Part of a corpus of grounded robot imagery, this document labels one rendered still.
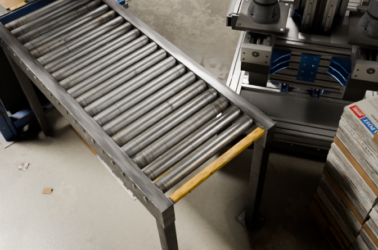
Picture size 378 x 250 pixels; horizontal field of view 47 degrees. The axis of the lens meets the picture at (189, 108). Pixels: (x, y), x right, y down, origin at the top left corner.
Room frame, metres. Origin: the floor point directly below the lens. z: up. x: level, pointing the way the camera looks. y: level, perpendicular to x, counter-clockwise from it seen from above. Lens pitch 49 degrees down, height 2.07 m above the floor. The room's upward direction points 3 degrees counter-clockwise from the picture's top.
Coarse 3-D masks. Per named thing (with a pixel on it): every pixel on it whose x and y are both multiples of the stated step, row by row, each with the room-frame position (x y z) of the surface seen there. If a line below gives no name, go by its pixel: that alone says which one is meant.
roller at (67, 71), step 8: (128, 32) 1.58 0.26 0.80; (136, 32) 1.58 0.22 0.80; (112, 40) 1.53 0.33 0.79; (120, 40) 1.52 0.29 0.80; (128, 40) 1.53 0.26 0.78; (104, 48) 1.47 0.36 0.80; (112, 48) 1.48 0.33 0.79; (88, 56) 1.42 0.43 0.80; (96, 56) 1.43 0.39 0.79; (104, 56) 1.45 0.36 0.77; (72, 64) 1.38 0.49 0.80; (80, 64) 1.38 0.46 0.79; (88, 64) 1.40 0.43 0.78; (56, 72) 1.33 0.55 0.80; (64, 72) 1.34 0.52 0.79; (72, 72) 1.35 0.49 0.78; (56, 80) 1.30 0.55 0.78
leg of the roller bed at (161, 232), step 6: (156, 222) 0.69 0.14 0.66; (174, 222) 0.69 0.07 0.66; (162, 228) 0.67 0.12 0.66; (168, 228) 0.67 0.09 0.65; (174, 228) 0.69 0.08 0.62; (162, 234) 0.67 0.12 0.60; (168, 234) 0.67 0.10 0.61; (174, 234) 0.68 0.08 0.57; (162, 240) 0.68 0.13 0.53; (168, 240) 0.67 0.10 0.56; (174, 240) 0.68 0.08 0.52; (162, 246) 0.69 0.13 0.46; (168, 246) 0.66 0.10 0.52; (174, 246) 0.68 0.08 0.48
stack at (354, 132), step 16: (352, 112) 1.01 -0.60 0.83; (368, 112) 1.00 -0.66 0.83; (352, 128) 0.98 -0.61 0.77; (368, 128) 0.93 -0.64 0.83; (352, 144) 0.95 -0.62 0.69; (368, 144) 0.89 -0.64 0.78; (336, 160) 0.99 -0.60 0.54; (368, 160) 0.86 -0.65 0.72; (336, 176) 0.96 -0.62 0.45; (352, 176) 0.90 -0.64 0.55; (368, 176) 0.84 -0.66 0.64; (320, 192) 1.01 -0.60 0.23; (336, 192) 0.94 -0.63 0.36; (352, 192) 0.87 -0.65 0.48; (368, 192) 0.81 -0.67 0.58; (320, 208) 0.97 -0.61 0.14; (336, 208) 0.91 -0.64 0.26; (368, 208) 0.77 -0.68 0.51; (320, 224) 0.94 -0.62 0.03; (352, 224) 0.81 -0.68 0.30; (368, 224) 0.75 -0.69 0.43; (352, 240) 0.77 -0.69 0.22; (368, 240) 0.71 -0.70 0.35
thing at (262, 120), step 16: (112, 0) 1.83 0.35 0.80; (128, 16) 1.69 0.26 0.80; (144, 32) 1.57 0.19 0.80; (160, 48) 1.47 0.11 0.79; (176, 48) 1.44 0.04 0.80; (192, 64) 1.34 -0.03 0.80; (208, 80) 1.24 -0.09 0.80; (224, 96) 1.15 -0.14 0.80; (240, 96) 1.14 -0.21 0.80; (256, 112) 1.05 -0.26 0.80; (272, 128) 0.98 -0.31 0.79
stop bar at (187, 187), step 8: (256, 128) 0.96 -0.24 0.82; (248, 136) 0.93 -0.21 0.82; (256, 136) 0.93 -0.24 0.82; (240, 144) 0.89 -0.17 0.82; (248, 144) 0.90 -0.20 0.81; (232, 152) 0.86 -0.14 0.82; (216, 160) 0.83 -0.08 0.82; (224, 160) 0.83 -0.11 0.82; (208, 168) 0.80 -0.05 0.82; (216, 168) 0.80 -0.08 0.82; (200, 176) 0.77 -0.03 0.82; (208, 176) 0.78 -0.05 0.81; (184, 184) 0.74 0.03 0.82; (192, 184) 0.74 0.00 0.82; (176, 192) 0.72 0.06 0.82; (184, 192) 0.71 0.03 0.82; (176, 200) 0.69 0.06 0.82
